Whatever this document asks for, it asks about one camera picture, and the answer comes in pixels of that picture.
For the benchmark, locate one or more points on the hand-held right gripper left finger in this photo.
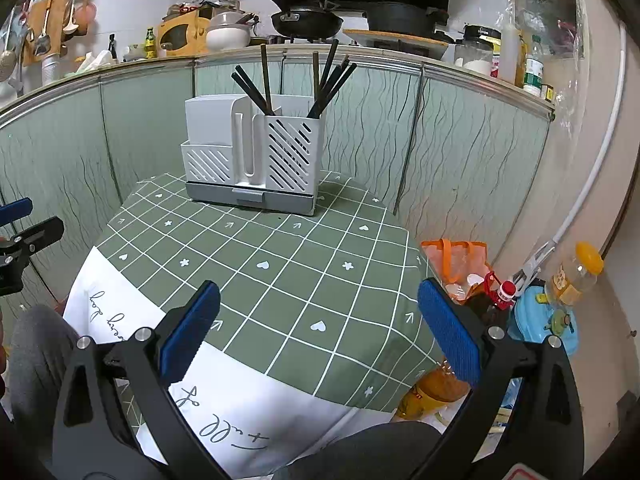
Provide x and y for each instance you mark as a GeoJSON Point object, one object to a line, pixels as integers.
{"type": "Point", "coordinates": [192, 330]}

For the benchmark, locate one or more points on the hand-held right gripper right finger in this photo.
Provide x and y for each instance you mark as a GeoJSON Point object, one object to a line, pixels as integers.
{"type": "Point", "coordinates": [450, 330]}

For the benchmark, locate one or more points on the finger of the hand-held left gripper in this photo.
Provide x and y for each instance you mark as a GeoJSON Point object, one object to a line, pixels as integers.
{"type": "Point", "coordinates": [15, 209]}
{"type": "Point", "coordinates": [40, 232]}

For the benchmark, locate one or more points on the white utensil holder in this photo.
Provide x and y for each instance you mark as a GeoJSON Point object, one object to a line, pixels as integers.
{"type": "Point", "coordinates": [290, 150]}

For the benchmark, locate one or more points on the black chopstick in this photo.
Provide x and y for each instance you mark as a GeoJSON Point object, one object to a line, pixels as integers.
{"type": "Point", "coordinates": [247, 91]}
{"type": "Point", "coordinates": [347, 72]}
{"type": "Point", "coordinates": [336, 77]}
{"type": "Point", "coordinates": [327, 65]}
{"type": "Point", "coordinates": [255, 87]}

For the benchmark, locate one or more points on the dark bottle red cap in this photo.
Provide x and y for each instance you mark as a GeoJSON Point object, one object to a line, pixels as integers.
{"type": "Point", "coordinates": [492, 305]}

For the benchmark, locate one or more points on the orange oil bottle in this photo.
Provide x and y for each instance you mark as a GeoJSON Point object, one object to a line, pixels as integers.
{"type": "Point", "coordinates": [430, 395]}

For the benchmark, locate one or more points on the orange plastic bag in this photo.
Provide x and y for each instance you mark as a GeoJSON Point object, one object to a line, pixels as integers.
{"type": "Point", "coordinates": [450, 260]}

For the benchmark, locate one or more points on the blue plastic container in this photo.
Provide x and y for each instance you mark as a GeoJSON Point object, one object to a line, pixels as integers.
{"type": "Point", "coordinates": [530, 320]}

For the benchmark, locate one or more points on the person's left leg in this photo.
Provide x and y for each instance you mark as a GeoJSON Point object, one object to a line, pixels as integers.
{"type": "Point", "coordinates": [35, 360]}

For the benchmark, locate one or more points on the person's leg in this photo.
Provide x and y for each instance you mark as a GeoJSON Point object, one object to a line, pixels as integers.
{"type": "Point", "coordinates": [360, 450]}
{"type": "Point", "coordinates": [35, 360]}

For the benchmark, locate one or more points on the green checked tablecloth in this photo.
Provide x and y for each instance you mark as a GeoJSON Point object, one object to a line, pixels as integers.
{"type": "Point", "coordinates": [300, 285]}

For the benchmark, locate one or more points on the yellow cap clear jar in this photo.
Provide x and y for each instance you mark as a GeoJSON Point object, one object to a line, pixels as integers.
{"type": "Point", "coordinates": [570, 275]}

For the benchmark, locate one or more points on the white ribbed cup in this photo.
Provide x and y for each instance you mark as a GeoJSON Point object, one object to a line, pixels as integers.
{"type": "Point", "coordinates": [51, 70]}

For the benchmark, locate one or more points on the hanging metal skimmer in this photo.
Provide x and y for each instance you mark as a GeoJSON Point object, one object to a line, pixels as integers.
{"type": "Point", "coordinates": [5, 62]}

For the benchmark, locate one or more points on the person's right leg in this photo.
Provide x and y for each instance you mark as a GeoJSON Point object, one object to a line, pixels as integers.
{"type": "Point", "coordinates": [360, 450]}

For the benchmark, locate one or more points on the white crumpled cloth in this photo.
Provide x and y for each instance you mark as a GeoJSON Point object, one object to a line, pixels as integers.
{"type": "Point", "coordinates": [95, 61]}

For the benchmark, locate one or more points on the hanging metal ladle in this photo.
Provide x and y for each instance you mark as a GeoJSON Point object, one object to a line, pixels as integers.
{"type": "Point", "coordinates": [42, 40]}

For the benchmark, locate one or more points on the hanging wooden cutting board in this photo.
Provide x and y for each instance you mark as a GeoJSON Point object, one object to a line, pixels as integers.
{"type": "Point", "coordinates": [55, 15]}

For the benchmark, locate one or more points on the green glass bottle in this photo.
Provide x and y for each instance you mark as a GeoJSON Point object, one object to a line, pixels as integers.
{"type": "Point", "coordinates": [150, 45]}

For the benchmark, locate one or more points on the yellow storage box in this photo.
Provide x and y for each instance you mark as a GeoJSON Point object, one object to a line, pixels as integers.
{"type": "Point", "coordinates": [175, 35]}

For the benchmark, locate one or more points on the white pipe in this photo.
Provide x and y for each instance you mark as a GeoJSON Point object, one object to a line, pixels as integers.
{"type": "Point", "coordinates": [607, 150]}

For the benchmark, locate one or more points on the white pot with lid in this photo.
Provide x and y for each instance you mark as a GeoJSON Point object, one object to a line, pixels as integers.
{"type": "Point", "coordinates": [227, 37]}

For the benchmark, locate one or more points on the green label bottle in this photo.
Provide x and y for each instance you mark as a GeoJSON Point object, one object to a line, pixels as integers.
{"type": "Point", "coordinates": [534, 70]}

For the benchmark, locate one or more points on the black lid blender jar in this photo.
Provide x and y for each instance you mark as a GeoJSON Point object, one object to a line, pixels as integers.
{"type": "Point", "coordinates": [475, 57]}

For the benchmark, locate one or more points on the white squeeze bottle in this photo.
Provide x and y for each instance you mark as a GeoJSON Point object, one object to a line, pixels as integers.
{"type": "Point", "coordinates": [509, 55]}

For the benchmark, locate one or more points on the round wooden board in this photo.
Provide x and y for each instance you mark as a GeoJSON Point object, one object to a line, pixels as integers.
{"type": "Point", "coordinates": [395, 39]}

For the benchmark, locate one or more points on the black cooking pot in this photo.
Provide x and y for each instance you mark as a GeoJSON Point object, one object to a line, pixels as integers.
{"type": "Point", "coordinates": [400, 17]}

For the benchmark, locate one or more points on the black frying pan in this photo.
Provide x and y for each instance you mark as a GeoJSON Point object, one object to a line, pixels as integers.
{"type": "Point", "coordinates": [307, 22]}

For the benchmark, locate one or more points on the hanging clear plastic bag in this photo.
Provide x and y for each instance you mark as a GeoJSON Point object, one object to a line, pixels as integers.
{"type": "Point", "coordinates": [550, 10]}

